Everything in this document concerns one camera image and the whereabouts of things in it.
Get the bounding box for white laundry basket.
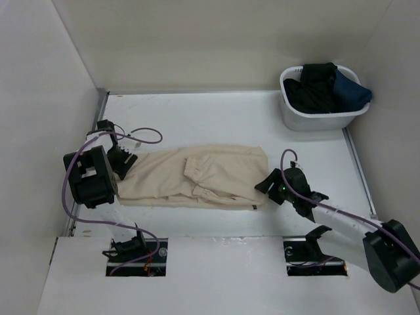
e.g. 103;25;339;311
280;66;370;131

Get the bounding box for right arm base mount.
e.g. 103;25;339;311
283;238;348;277

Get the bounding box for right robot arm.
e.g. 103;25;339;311
255;167;419;293

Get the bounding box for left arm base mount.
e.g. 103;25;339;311
102;238;169;278

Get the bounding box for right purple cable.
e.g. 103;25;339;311
280;149;420;291

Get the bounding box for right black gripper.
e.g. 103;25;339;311
254;168;297;205

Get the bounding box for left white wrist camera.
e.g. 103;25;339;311
122;134;143;150

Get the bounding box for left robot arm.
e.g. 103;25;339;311
63;120;149;263

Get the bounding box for navy blue trousers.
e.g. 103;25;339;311
332;70;373;112

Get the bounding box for black trousers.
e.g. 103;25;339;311
283;62;337;114

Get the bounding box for beige trousers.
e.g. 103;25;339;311
117;144;269;210

